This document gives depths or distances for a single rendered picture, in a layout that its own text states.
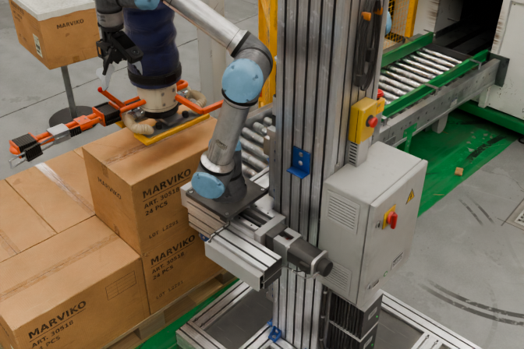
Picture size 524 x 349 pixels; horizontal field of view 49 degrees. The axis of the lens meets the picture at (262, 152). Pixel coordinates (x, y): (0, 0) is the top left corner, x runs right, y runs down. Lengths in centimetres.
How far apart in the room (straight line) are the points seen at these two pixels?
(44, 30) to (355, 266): 283
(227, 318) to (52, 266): 83
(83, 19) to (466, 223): 287
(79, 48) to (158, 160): 190
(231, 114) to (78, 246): 128
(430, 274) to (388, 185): 156
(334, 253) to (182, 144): 94
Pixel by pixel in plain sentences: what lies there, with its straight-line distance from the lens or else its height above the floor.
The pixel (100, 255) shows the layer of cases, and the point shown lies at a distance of 274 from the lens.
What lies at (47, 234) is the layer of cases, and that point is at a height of 54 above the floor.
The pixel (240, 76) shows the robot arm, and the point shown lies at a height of 163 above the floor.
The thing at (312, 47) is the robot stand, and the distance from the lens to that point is 180.
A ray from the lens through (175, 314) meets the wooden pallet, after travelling 313.
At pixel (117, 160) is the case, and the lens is 260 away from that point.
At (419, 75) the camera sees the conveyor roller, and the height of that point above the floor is 52.
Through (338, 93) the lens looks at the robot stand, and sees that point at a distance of 180.
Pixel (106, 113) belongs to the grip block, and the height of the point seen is 120.
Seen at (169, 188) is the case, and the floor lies 83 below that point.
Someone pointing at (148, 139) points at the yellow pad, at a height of 107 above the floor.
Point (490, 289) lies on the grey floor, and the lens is 347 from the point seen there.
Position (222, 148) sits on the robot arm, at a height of 136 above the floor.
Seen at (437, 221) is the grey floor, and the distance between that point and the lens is 381.
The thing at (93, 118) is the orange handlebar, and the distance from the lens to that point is 246.
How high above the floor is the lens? 238
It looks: 34 degrees down
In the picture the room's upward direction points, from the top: straight up
